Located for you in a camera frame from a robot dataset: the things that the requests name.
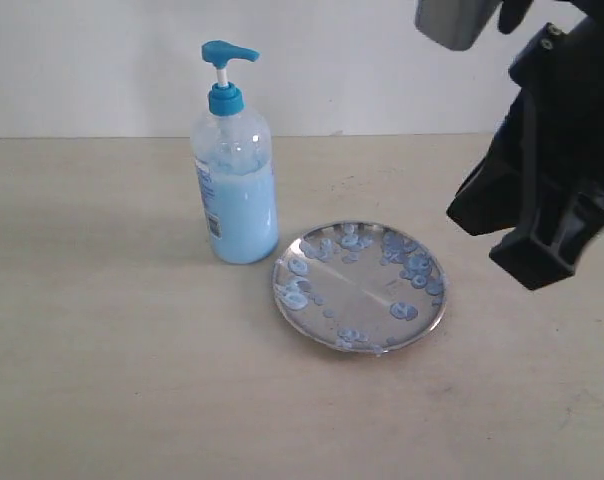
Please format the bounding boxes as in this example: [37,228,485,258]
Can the round steel plate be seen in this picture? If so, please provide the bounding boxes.
[271,220,449,355]

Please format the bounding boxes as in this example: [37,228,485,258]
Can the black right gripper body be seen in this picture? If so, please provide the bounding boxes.
[496,1,604,200]

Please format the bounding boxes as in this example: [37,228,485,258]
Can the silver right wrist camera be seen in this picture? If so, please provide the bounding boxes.
[414,0,501,51]

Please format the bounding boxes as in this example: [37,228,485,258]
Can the blue pump soap bottle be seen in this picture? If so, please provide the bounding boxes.
[191,40,279,264]

